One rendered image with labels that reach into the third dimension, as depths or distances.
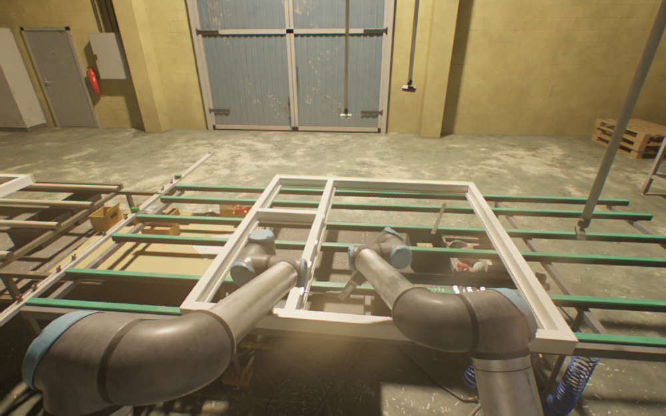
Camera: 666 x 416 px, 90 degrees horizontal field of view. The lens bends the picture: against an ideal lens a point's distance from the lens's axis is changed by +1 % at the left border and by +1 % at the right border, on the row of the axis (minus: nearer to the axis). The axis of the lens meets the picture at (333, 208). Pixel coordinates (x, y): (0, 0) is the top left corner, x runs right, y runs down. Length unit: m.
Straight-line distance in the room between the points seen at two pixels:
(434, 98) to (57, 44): 8.08
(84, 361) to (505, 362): 0.70
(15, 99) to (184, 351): 9.90
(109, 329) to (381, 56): 7.13
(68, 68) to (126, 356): 9.52
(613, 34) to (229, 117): 7.78
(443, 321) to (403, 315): 0.09
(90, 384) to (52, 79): 9.83
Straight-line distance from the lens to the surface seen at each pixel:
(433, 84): 7.27
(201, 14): 8.15
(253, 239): 1.15
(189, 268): 2.26
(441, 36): 7.23
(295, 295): 1.45
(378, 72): 7.46
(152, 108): 8.56
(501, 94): 8.07
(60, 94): 10.28
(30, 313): 2.00
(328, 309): 1.89
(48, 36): 10.07
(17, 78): 10.45
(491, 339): 0.77
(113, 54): 8.98
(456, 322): 0.73
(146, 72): 8.44
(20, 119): 10.43
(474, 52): 7.80
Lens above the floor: 1.89
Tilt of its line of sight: 27 degrees down
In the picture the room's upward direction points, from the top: straight up
